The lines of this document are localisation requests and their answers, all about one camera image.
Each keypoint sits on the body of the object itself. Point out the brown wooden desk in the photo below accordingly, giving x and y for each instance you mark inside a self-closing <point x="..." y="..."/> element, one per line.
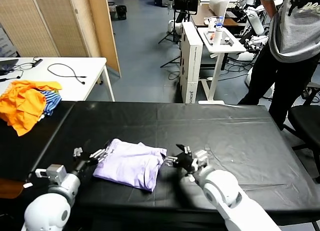
<point x="230" y="22"/>

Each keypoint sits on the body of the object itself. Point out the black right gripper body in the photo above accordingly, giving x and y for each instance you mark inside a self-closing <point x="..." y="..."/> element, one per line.
<point x="186" y="162"/>

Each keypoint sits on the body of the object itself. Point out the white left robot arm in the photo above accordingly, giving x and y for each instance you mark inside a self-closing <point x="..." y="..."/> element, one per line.
<point x="47" y="211"/>

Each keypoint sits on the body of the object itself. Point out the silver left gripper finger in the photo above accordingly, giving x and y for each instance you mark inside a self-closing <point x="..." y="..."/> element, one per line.
<point x="78" y="152"/>
<point x="100" y="154"/>

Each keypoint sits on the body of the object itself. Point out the black laptop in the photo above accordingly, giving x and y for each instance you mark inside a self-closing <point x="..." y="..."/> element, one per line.
<point x="7" y="64"/>

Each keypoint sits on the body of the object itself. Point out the black office chair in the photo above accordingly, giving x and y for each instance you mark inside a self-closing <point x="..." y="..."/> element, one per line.
<point x="305" y="118"/>

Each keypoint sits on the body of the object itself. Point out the white humanoid robot raised arm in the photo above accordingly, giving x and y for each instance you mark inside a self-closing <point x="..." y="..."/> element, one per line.
<point x="257" y="23"/>

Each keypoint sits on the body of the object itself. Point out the small white tag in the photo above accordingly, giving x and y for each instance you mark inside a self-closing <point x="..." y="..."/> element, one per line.
<point x="27" y="185"/>

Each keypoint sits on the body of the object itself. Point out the white side table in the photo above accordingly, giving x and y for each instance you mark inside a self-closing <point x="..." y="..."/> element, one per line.
<point x="62" y="91"/>

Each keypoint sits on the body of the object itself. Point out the small round white robot base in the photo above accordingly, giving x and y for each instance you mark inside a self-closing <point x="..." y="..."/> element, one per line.
<point x="172" y="26"/>

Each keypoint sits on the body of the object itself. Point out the clear bottle blue cap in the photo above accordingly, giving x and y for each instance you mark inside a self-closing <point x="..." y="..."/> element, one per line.
<point x="219" y="22"/>

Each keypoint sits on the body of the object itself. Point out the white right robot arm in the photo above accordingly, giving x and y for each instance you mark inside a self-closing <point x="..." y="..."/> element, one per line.
<point x="222" y="188"/>

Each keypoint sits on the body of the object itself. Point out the tall white cardboard box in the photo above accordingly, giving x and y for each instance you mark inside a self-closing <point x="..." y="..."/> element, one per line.
<point x="195" y="66"/>

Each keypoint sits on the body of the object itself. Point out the lavender t-shirt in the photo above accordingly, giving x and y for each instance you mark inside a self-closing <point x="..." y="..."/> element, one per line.
<point x="130" y="166"/>

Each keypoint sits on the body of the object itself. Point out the orange garment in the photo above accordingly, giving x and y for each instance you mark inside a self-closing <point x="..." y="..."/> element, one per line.
<point x="22" y="103"/>

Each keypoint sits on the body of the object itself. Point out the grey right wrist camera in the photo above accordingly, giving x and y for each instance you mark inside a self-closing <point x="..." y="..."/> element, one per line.
<point x="201" y="157"/>

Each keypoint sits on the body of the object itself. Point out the white standing desk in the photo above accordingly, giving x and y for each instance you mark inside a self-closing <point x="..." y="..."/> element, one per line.
<point x="220" y="49"/>

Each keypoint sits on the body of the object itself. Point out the black trash bin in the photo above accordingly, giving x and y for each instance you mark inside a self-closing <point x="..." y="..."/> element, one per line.
<point x="121" y="12"/>

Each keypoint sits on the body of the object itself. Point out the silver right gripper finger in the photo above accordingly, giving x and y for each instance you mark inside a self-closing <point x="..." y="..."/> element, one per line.
<point x="185" y="149"/>
<point x="170" y="161"/>

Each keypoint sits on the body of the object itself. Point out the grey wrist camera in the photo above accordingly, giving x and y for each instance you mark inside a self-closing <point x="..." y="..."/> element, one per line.
<point x="56" y="173"/>
<point x="201" y="157"/>

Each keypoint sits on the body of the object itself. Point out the large white robot base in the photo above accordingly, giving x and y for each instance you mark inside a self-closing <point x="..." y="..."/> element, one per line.
<point x="248" y="76"/>

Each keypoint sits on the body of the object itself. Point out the person in grey t-shirt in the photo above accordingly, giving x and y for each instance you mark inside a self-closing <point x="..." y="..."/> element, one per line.
<point x="295" y="28"/>

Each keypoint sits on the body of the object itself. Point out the white curved cover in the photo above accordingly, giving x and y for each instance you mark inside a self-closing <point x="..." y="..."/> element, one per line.
<point x="220" y="3"/>

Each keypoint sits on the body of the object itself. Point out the wooden folding screen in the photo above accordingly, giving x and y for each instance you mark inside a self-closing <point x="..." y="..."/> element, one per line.
<point x="62" y="23"/>

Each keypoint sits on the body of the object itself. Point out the large black table cover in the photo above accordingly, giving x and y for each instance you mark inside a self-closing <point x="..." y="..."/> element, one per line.
<point x="225" y="131"/>

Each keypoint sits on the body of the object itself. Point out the low white robot base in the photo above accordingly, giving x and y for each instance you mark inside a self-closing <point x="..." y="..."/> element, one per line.
<point x="243" y="56"/>

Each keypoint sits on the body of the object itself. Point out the black tripod stand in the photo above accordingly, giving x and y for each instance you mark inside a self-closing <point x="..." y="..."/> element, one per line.
<point x="186" y="1"/>

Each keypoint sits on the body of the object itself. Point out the white thermos bottle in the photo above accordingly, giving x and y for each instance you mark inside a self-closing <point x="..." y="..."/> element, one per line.
<point x="217" y="38"/>

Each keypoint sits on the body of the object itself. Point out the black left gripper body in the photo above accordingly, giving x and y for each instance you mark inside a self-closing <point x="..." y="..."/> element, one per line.
<point x="83" y="162"/>

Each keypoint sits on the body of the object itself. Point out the black power adapter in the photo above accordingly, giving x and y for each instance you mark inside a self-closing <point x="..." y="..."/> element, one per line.
<point x="37" y="62"/>

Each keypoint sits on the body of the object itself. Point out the blue striped garment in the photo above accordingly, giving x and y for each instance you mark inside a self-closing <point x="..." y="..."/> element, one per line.
<point x="52" y="101"/>

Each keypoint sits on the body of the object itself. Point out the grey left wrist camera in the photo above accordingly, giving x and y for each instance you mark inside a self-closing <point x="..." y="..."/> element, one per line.
<point x="56" y="173"/>

